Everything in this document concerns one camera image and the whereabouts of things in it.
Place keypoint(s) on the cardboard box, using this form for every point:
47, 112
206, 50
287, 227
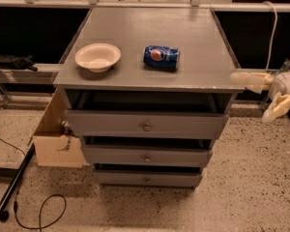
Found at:
54, 144

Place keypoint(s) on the white paper bowl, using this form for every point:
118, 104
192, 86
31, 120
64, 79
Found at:
97, 57

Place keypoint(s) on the blue pepsi can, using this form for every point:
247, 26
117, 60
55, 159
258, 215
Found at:
161, 57

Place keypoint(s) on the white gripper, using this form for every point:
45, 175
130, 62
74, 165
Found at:
287, 85

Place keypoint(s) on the grey drawer cabinet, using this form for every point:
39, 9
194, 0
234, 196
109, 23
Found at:
200, 84

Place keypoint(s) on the grey bottom drawer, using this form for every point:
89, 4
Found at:
147, 179

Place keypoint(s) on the grey drawer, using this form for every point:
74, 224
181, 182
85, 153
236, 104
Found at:
147, 156
147, 179
147, 124

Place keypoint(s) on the grey middle drawer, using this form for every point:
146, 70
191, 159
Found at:
147, 156

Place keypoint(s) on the black metal bar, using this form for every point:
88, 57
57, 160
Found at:
15, 175

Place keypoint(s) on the black cloth on rail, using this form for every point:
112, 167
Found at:
11, 62

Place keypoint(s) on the grey top drawer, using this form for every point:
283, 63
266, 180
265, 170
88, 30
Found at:
147, 124

